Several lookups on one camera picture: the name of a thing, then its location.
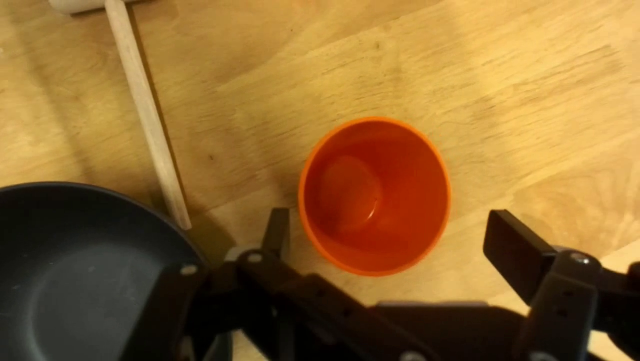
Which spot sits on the wooden mallet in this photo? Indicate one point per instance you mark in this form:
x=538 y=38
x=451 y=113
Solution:
x=142 y=107

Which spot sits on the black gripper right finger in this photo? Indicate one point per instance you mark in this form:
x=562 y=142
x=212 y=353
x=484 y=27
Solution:
x=572 y=301

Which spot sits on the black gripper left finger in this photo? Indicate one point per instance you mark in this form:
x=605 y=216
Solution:
x=266 y=314

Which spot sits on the black frying pan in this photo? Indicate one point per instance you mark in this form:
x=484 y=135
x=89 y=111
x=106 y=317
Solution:
x=67 y=282

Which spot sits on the orange plastic cup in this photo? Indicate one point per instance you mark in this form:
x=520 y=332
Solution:
x=381 y=201

